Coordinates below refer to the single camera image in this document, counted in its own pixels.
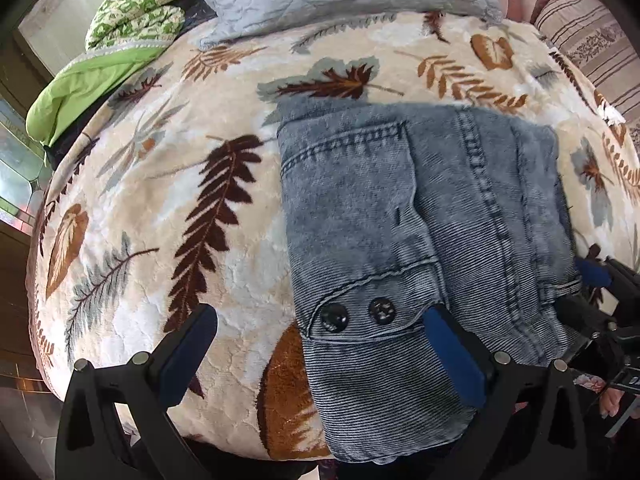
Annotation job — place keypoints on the striped beige pillow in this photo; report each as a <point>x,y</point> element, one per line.
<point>585,35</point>

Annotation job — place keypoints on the wooden mirrored wardrobe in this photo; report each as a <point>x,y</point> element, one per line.
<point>15,170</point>

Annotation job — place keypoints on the green patterned quilt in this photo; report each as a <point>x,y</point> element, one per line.
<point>130,10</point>

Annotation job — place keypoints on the blue denim pants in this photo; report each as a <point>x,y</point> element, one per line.
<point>360,185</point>

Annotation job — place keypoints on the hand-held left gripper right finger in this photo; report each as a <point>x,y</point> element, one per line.
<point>455,355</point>

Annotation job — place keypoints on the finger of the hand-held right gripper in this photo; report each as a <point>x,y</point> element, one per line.
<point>592,272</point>
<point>582,317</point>

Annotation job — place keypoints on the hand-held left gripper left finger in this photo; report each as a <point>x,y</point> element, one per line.
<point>192,345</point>

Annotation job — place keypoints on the person's right hand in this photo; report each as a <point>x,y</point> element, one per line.
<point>609,402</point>

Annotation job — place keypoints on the cream leaf-print blanket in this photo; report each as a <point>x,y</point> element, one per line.
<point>150,200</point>

